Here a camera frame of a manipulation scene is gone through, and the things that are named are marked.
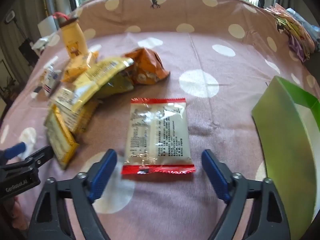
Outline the yellow green snack bag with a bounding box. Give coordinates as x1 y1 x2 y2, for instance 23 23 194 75
54 57 135 113

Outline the olive green snack bag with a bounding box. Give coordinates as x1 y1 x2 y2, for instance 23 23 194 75
96 76 135 100

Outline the yellow bear pouch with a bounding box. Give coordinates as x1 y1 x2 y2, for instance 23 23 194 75
59 17 88 61

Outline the pink polka dot blanket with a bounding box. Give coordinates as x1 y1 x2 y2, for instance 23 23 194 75
0 0 320 240

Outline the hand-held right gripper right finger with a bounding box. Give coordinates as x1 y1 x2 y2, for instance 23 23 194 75
201 149 292 240

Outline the green cardboard box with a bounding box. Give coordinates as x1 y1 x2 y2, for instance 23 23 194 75
251 76 320 240

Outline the red-edged clear snack packet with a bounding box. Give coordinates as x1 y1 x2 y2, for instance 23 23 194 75
121 97 195 176

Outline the small white pouch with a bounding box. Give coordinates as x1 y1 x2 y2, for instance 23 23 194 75
41 63 62 98

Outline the pile of folded clothes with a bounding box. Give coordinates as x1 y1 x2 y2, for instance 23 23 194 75
266 3 320 62

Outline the crumpled white plastic wrapper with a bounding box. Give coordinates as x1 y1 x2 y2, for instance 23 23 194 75
32 33 61 56

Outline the orange snack bag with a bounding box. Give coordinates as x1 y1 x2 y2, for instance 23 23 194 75
124 47 171 85

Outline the long cracker packet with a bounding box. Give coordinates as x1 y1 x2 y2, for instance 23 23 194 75
44 104 79 170
60 100 99 134

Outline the small yellow snack packet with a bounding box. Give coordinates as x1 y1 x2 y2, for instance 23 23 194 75
61 51 100 83

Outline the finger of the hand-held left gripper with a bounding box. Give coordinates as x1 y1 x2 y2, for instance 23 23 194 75
0 142 27 164
10 145 54 172

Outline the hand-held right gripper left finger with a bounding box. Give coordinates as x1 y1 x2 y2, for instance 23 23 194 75
29 149 118 240

